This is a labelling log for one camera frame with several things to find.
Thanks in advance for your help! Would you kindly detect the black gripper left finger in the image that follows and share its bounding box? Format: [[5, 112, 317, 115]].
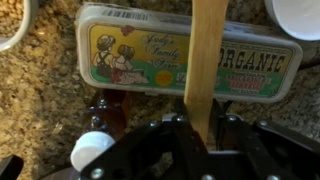
[[172, 99, 196, 135]]

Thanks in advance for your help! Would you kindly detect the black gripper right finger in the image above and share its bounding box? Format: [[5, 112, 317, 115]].
[[209, 98, 229, 135]]

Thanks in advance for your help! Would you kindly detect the light wooden spoon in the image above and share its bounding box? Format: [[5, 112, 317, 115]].
[[182, 0, 231, 143]]

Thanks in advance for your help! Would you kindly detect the empty white bowl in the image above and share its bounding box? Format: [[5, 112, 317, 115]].
[[264, 0, 320, 42]]

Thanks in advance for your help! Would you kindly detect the white bowl with grains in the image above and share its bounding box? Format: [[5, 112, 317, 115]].
[[0, 0, 39, 53]]

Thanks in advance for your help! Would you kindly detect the egg carton with yellow label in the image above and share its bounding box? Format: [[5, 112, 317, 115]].
[[74, 2, 304, 104]]

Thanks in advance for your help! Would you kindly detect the brown bottle with white cap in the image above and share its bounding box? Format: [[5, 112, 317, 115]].
[[69, 88, 133, 173]]

